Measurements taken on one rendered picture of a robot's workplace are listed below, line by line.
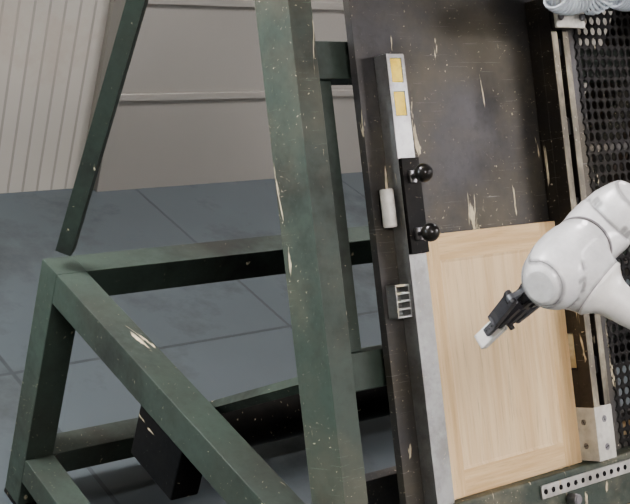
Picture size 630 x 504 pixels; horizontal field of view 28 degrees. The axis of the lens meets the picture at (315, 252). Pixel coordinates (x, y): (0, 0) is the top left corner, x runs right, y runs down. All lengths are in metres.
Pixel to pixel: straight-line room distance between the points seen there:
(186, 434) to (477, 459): 0.67
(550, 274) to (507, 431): 0.94
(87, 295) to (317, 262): 1.02
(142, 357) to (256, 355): 1.71
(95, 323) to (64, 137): 2.50
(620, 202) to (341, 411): 0.73
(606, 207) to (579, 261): 0.15
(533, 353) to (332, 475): 0.64
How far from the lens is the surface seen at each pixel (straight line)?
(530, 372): 2.89
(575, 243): 1.99
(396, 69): 2.65
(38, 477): 3.66
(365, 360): 2.62
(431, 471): 2.66
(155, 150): 5.86
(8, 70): 5.39
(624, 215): 2.08
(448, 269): 2.72
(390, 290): 2.60
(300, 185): 2.46
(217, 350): 4.75
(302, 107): 2.46
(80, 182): 3.27
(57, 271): 3.41
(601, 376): 2.99
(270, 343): 4.88
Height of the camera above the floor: 2.41
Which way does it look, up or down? 25 degrees down
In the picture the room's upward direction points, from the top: 15 degrees clockwise
